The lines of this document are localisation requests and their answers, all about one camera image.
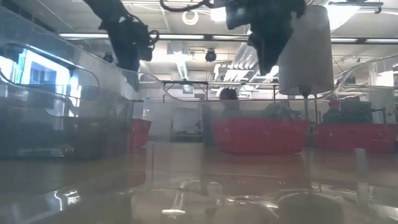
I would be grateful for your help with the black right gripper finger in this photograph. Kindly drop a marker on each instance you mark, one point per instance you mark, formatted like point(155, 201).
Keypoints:
point(269, 53)

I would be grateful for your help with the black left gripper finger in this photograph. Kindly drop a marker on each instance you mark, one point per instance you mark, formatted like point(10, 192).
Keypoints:
point(133, 81)

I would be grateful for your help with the smoky grey translucent basket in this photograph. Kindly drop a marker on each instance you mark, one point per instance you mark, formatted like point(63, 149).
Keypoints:
point(93, 130)

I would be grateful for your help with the clear plastic basket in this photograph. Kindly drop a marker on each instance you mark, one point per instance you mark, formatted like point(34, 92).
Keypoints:
point(183, 174)

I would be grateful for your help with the black ceiling spotlight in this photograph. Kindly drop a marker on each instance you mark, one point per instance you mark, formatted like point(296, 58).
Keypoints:
point(211, 56)
point(108, 58)

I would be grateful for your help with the white shade wooden base lamp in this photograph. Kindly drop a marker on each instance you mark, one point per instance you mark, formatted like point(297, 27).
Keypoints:
point(306, 49)

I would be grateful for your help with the long ceiling light strip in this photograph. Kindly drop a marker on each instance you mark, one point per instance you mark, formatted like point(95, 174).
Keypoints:
point(177, 36)

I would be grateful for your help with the person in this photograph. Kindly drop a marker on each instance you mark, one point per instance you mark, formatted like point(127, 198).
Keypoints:
point(333, 112)
point(228, 98)

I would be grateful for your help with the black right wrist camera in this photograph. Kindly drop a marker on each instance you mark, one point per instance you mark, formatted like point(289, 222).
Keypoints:
point(236, 17)

